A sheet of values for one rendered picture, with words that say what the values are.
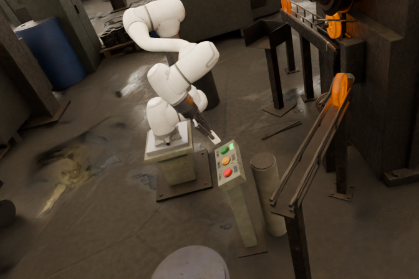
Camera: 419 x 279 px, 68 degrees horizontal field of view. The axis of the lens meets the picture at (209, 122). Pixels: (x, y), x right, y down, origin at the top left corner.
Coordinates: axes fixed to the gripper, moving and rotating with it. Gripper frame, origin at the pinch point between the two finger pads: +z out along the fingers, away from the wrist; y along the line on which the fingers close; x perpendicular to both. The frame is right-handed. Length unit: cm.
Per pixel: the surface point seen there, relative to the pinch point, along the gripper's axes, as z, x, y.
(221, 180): 9.6, 4.1, -16.7
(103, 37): -23, 163, 362
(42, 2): -106, 172, 315
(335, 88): 14, -55, 6
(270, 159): 24.0, -15.4, -3.6
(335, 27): 13, -75, 53
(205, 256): 20.3, 20.8, -40.0
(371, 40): 17, -82, 29
